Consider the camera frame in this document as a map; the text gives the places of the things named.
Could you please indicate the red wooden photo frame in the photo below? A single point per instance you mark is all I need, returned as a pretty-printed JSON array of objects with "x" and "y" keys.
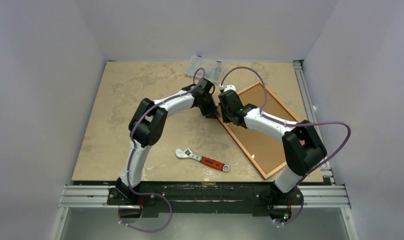
[{"x": 264, "y": 152}]

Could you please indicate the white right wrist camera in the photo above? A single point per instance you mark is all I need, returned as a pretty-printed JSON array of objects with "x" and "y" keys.
[{"x": 228, "y": 87}]

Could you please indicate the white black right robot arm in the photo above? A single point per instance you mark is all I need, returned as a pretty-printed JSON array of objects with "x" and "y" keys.
[{"x": 303, "y": 148}]

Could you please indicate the aluminium right side rail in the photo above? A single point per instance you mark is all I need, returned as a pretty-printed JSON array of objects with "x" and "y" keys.
[{"x": 311, "y": 115}]

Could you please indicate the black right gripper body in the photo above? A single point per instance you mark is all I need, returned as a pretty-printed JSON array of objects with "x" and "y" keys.
[{"x": 227, "y": 116}]

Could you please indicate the clear plastic organizer box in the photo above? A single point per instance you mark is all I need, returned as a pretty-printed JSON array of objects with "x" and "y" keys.
[{"x": 213, "y": 68}]

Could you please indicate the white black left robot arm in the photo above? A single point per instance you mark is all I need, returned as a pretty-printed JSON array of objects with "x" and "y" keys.
[{"x": 147, "y": 125}]

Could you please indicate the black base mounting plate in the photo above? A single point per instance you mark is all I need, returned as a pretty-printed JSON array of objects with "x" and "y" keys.
[{"x": 259, "y": 199}]

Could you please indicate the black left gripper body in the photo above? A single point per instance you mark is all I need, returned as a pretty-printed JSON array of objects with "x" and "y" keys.
[{"x": 207, "y": 108}]

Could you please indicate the red handled adjustable wrench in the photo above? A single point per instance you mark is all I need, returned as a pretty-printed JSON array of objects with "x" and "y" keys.
[{"x": 212, "y": 163}]

